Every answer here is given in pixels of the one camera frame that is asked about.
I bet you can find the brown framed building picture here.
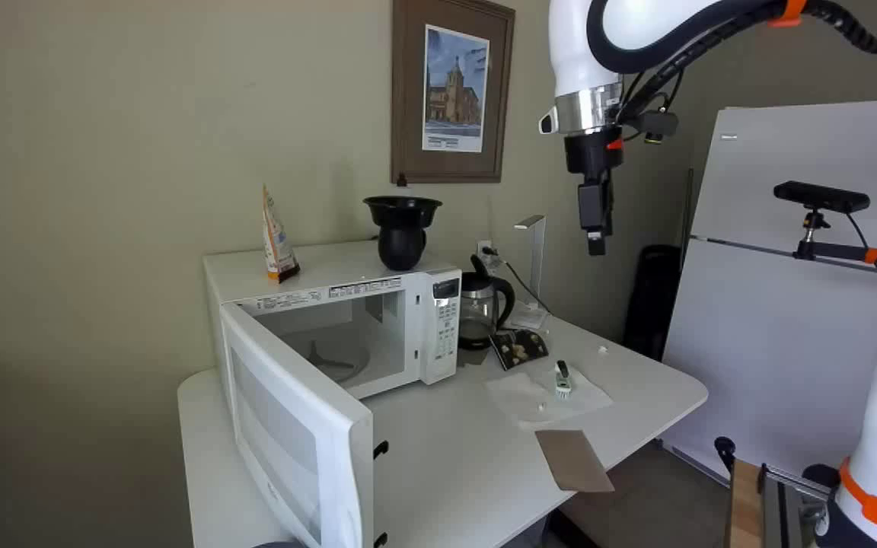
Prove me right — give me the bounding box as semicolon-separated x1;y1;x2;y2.
385;0;517;188

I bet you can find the white microwave oven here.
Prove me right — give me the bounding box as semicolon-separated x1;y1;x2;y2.
216;301;376;548

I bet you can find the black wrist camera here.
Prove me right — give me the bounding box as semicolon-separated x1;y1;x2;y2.
636;103;682;146

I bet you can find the wooden plank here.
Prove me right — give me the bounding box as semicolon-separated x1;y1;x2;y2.
723;456;766;548

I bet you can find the dark brown small tray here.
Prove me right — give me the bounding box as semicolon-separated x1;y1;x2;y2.
489;325;552;371

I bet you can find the brown cardboard piece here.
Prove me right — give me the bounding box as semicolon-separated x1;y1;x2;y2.
532;425;617;495

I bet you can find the clear plastic sheet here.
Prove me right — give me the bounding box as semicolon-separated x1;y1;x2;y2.
483;357;615;431

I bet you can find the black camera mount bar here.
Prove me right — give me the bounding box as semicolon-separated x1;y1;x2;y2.
787;207;877;286

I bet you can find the white board with clamp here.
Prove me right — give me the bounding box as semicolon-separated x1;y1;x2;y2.
661;98;877;481

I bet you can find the grey metal rail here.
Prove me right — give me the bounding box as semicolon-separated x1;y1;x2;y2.
760;470;835;548

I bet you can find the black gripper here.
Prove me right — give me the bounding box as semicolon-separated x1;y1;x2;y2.
564;127;626;260

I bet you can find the glass coffee carafe black handle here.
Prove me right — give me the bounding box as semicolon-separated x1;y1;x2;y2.
458;253;517;352

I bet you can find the white upright box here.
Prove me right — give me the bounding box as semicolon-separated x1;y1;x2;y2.
512;210;552;299

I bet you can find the black exterior camera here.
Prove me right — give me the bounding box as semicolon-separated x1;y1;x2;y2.
771;180;874;216

